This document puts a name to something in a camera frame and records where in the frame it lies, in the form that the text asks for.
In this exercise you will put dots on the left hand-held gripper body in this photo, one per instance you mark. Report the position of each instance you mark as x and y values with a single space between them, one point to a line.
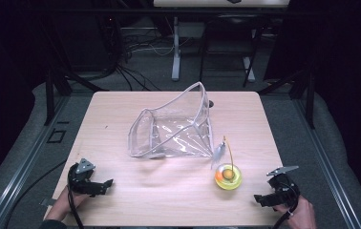
80 178

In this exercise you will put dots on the person's right hand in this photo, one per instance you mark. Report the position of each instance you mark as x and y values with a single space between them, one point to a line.
301 216

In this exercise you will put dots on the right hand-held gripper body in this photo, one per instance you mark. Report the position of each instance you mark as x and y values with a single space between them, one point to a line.
283 187

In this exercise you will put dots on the black metal stand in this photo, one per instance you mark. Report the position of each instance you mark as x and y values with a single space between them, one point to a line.
49 95
309 98

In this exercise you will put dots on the grey metal floor rail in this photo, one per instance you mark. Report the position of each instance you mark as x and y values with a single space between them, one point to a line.
328 165
22 165

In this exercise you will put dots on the person's left hand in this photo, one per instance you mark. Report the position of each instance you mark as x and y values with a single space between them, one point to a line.
73 199

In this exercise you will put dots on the black chair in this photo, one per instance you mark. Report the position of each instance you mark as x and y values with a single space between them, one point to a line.
229 38

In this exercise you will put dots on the white desk leg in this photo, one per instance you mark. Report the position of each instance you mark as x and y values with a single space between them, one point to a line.
249 68
176 54

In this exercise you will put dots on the clear plastic zipper bag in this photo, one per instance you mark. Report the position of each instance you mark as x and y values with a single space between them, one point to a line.
172 130

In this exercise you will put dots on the yellow round toy with feather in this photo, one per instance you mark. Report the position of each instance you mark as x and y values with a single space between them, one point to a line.
228 176

